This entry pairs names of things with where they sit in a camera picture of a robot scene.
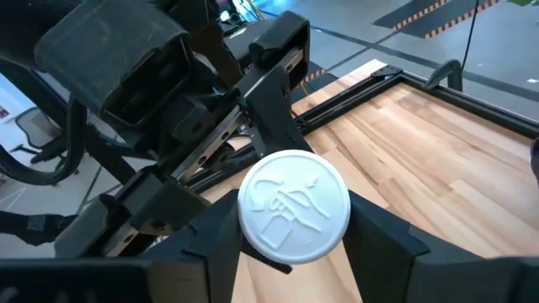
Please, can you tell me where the black table edge rail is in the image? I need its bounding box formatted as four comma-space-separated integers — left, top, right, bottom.
184, 65, 539, 194

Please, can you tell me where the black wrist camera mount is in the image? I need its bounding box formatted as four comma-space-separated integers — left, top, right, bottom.
33, 0, 195, 127

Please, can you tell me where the black strapped cable bundle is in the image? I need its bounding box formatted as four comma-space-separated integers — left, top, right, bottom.
0, 209, 79, 247

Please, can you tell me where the pink bottle white cap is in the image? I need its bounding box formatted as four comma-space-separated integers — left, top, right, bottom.
237, 149, 352, 266

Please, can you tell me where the black metal bracket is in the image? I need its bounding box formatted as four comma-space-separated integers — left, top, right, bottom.
423, 59, 463, 93

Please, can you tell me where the thin black cable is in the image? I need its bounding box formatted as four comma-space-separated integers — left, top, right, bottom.
461, 0, 481, 72

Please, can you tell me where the thick black cable loop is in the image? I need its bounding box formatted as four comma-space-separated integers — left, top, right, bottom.
0, 98, 88, 186

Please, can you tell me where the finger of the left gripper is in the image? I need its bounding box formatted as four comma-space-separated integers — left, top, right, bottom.
112, 167, 211, 249
243, 65, 312, 159

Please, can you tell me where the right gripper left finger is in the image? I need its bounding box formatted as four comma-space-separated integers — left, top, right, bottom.
142, 189, 244, 303

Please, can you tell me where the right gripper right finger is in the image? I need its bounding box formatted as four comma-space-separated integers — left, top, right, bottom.
341, 189, 431, 303

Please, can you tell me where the black office chair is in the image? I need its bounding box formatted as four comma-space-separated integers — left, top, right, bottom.
10, 107, 68, 165

